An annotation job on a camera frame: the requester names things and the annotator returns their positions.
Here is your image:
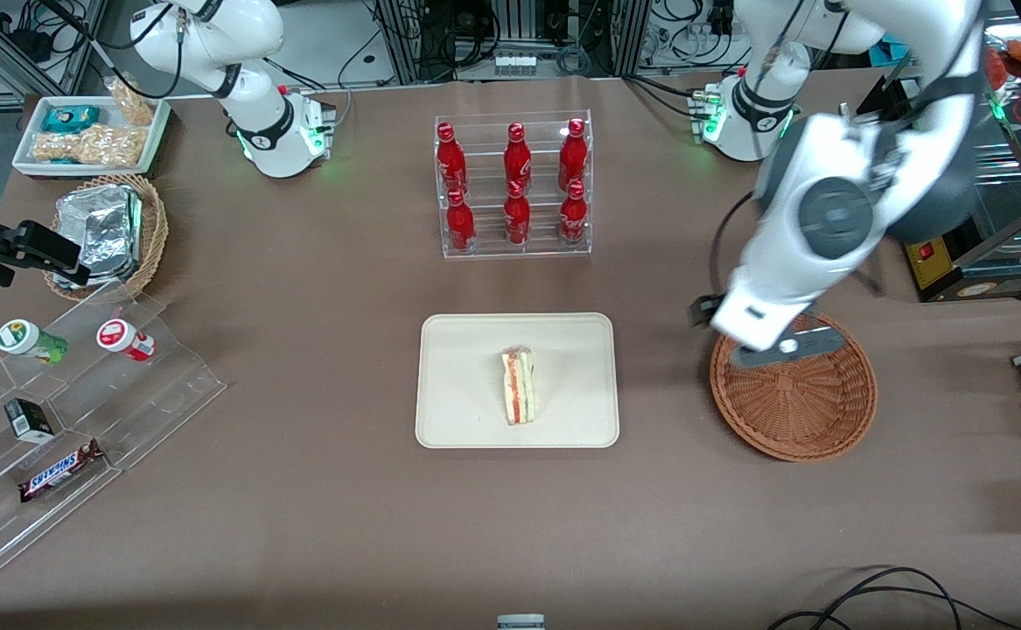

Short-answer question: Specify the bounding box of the red capped drink cup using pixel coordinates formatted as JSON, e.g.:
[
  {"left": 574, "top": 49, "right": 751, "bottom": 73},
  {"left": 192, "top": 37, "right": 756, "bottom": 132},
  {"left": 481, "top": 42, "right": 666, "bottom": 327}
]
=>
[{"left": 95, "top": 318, "right": 157, "bottom": 363}]

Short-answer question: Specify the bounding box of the red cola bottle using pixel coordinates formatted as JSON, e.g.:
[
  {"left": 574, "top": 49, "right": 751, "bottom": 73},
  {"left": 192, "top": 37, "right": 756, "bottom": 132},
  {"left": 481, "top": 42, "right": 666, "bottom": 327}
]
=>
[
  {"left": 502, "top": 122, "right": 534, "bottom": 188},
  {"left": 445, "top": 188, "right": 477, "bottom": 254},
  {"left": 503, "top": 179, "right": 532, "bottom": 247},
  {"left": 436, "top": 122, "right": 468, "bottom": 195},
  {"left": 559, "top": 179, "right": 589, "bottom": 247},
  {"left": 557, "top": 118, "right": 589, "bottom": 188}
]

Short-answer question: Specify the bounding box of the large brown wicker basket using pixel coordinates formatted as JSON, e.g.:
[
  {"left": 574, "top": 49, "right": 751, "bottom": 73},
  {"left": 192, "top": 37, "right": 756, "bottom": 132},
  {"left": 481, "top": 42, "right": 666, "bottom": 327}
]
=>
[{"left": 709, "top": 308, "right": 878, "bottom": 463}]

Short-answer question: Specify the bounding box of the silver foil pack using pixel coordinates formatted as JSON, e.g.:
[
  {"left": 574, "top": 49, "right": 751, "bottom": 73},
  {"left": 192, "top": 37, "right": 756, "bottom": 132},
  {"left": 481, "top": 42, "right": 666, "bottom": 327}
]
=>
[{"left": 52, "top": 184, "right": 144, "bottom": 291}]

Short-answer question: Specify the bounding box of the teal snack packet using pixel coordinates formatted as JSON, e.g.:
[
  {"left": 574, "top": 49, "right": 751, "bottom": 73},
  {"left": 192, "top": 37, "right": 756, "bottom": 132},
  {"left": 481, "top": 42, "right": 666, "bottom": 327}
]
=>
[{"left": 41, "top": 105, "right": 102, "bottom": 135}]

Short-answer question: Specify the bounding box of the white snack tray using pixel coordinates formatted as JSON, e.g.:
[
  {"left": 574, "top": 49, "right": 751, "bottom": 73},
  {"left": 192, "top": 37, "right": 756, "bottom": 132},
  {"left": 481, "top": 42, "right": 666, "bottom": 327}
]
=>
[{"left": 11, "top": 94, "right": 171, "bottom": 180}]

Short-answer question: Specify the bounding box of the clear acrylic stepped stand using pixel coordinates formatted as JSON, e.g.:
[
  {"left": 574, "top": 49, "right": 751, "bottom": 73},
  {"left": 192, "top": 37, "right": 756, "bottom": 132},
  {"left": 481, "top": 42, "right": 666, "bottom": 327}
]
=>
[{"left": 0, "top": 280, "right": 229, "bottom": 592}]

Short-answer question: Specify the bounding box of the wide clear cracker bag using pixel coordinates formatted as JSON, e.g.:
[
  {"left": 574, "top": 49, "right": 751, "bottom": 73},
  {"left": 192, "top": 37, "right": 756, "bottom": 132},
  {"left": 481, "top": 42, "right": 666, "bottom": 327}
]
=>
[{"left": 32, "top": 124, "right": 146, "bottom": 168}]

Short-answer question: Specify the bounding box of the cream plastic tray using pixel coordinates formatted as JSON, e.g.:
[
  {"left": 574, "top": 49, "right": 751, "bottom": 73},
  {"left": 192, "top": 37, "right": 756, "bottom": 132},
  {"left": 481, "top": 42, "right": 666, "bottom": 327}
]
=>
[{"left": 415, "top": 312, "right": 620, "bottom": 450}]

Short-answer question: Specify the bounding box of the black food warmer case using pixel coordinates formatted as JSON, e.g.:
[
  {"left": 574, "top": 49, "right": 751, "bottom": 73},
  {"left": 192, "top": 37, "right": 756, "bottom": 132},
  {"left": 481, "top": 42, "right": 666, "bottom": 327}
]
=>
[{"left": 856, "top": 0, "right": 1021, "bottom": 305}]

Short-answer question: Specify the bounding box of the small tan wicker basket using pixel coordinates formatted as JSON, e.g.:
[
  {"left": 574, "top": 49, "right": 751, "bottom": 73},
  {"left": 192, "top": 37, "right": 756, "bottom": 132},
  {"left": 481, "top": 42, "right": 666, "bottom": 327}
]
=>
[{"left": 42, "top": 173, "right": 170, "bottom": 304}]

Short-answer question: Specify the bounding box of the teal box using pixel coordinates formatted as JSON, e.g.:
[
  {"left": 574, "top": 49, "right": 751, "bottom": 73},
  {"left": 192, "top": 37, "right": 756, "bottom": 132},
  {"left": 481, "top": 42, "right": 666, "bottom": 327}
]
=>
[{"left": 869, "top": 31, "right": 915, "bottom": 67}]

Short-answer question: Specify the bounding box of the clear acrylic bottle rack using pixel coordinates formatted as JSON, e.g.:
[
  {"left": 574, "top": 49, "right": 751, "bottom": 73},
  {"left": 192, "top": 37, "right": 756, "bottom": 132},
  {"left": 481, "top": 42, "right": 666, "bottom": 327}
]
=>
[{"left": 434, "top": 109, "right": 594, "bottom": 260}]

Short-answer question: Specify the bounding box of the small clear cracker bag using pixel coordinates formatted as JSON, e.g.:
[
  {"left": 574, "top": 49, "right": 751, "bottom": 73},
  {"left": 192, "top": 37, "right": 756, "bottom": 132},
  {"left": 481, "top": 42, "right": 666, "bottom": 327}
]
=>
[{"left": 105, "top": 76, "right": 157, "bottom": 127}]

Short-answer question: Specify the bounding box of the snickers chocolate bar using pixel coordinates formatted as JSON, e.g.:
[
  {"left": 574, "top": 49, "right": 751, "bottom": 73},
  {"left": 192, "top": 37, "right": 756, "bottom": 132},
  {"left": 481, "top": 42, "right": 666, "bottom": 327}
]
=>
[{"left": 17, "top": 438, "right": 108, "bottom": 505}]

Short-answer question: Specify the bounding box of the small black box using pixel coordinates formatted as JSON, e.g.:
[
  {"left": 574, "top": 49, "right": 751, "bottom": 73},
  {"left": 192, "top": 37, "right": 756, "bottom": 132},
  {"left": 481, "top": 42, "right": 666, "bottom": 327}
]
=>
[{"left": 3, "top": 397, "right": 57, "bottom": 444}]

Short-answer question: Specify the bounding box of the black power adapter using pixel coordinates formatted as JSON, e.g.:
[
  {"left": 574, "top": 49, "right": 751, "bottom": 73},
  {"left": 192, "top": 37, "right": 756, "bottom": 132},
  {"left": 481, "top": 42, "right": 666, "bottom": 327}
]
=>
[{"left": 3, "top": 26, "right": 51, "bottom": 56}]

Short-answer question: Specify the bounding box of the black floor cable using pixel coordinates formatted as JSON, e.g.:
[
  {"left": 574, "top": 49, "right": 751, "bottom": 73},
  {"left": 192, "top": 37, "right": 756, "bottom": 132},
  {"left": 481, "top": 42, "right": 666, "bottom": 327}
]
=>
[
  {"left": 767, "top": 584, "right": 1021, "bottom": 630},
  {"left": 812, "top": 566, "right": 966, "bottom": 630}
]

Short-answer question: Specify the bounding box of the aluminium frame structure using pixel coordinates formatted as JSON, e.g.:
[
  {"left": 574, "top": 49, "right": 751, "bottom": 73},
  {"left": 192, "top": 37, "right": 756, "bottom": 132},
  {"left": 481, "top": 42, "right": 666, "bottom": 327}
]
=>
[{"left": 379, "top": 0, "right": 655, "bottom": 84}]

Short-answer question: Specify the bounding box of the triangle sandwich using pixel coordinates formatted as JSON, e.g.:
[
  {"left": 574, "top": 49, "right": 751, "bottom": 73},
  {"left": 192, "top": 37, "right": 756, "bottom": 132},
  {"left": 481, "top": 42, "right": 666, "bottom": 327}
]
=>
[{"left": 499, "top": 345, "right": 538, "bottom": 428}]

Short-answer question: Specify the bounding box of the green capped drink cup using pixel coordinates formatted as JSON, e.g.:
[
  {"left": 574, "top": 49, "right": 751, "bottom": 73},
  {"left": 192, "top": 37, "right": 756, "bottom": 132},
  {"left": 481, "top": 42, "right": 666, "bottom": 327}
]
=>
[{"left": 0, "top": 318, "right": 70, "bottom": 367}]

